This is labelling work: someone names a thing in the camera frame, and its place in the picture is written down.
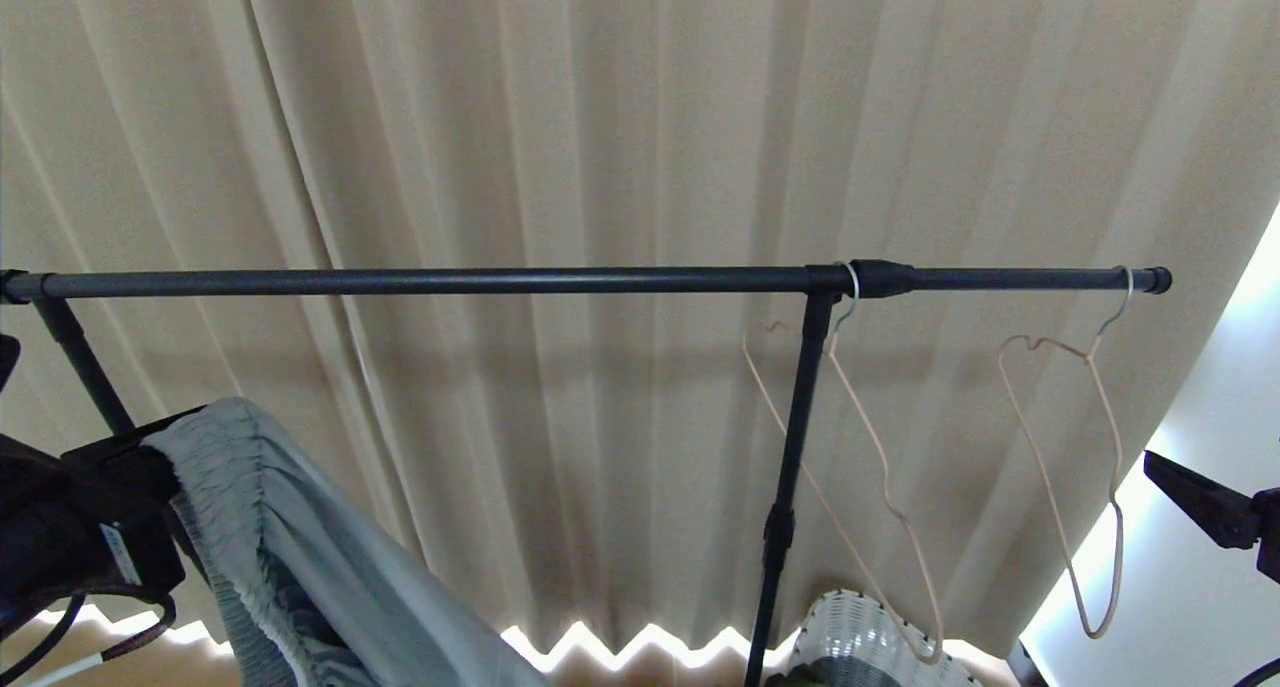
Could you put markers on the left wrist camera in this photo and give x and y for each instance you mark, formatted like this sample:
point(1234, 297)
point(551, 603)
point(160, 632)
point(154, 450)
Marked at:
point(7, 362)

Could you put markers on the white laundry basket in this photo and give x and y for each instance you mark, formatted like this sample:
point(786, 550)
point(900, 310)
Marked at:
point(860, 632)

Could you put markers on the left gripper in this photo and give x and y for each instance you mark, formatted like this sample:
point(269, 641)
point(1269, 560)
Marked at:
point(70, 527)

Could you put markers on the pink clothes hanger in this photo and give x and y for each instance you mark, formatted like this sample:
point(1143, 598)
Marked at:
point(1119, 547)
point(866, 427)

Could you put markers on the pale grey shorts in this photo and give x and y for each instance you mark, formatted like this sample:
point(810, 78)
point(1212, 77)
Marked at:
point(300, 567)

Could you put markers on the beige curtain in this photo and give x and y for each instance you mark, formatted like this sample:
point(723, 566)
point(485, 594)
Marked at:
point(600, 117)

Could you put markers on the black clothes rack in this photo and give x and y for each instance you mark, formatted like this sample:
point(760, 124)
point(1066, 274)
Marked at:
point(500, 281)

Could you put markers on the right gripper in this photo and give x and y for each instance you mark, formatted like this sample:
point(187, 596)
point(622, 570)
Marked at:
point(1270, 532)

